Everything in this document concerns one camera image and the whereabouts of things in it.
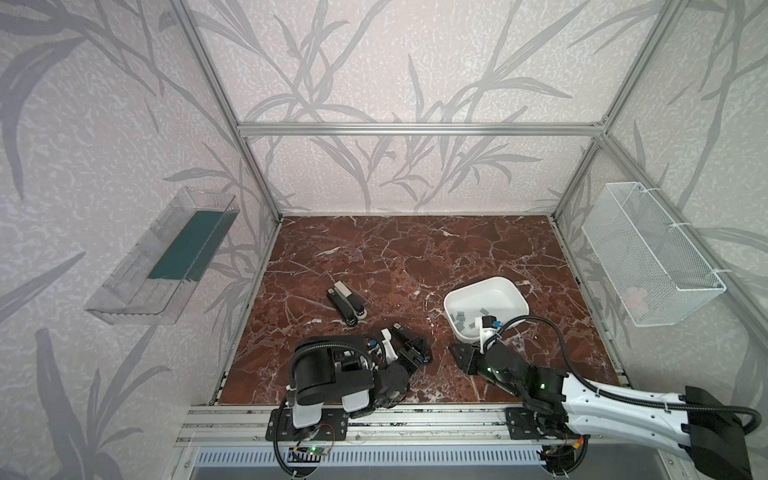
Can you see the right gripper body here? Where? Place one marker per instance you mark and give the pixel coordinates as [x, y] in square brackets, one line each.
[474, 358]

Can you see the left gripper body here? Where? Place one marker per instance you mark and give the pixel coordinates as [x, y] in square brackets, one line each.
[402, 352]

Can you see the beige stapler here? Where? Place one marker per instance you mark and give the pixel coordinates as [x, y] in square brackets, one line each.
[353, 299]

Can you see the black stapler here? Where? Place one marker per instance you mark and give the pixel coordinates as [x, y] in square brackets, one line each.
[343, 308]
[413, 344]

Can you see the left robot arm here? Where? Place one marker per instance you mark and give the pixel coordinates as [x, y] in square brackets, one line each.
[364, 372]

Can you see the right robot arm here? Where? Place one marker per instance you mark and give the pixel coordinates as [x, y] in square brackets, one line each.
[716, 432]

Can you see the white oval tray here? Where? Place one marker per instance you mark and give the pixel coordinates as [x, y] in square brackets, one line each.
[497, 296]

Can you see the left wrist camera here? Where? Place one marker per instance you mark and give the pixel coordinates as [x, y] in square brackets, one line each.
[382, 348]

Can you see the aluminium front rail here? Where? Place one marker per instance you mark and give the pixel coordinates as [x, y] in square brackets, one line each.
[419, 424]

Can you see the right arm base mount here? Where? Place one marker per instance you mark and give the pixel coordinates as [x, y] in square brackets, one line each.
[525, 424]

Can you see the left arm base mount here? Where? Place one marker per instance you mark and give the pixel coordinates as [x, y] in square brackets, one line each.
[332, 425]

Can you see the white wire basket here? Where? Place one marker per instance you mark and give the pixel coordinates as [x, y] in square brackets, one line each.
[659, 275]

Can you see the clear plastic wall bin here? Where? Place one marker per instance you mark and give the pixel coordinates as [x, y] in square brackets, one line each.
[155, 281]

